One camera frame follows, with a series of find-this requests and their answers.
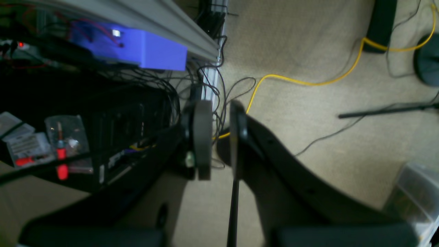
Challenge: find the red handled screwdriver bag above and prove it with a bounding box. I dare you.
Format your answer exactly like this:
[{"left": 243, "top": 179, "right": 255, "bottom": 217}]
[{"left": 45, "top": 115, "right": 94, "bottom": 181}]

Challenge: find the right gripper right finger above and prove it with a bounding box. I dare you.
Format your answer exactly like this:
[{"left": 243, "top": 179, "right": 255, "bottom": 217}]
[{"left": 229, "top": 101, "right": 419, "bottom": 247}]

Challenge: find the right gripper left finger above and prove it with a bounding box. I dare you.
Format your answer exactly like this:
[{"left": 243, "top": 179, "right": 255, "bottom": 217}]
[{"left": 21, "top": 100, "right": 213, "bottom": 247}]

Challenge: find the yellow floor cable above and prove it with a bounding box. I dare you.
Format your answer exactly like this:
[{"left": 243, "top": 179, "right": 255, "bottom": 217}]
[{"left": 213, "top": 3, "right": 438, "bottom": 140}]

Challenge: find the clear plastic storage bin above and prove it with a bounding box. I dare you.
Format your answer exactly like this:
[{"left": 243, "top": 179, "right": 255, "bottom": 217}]
[{"left": 382, "top": 163, "right": 439, "bottom": 247}]

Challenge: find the blue electronics box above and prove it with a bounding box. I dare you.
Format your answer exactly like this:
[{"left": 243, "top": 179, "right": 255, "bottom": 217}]
[{"left": 70, "top": 23, "right": 188, "bottom": 71}]

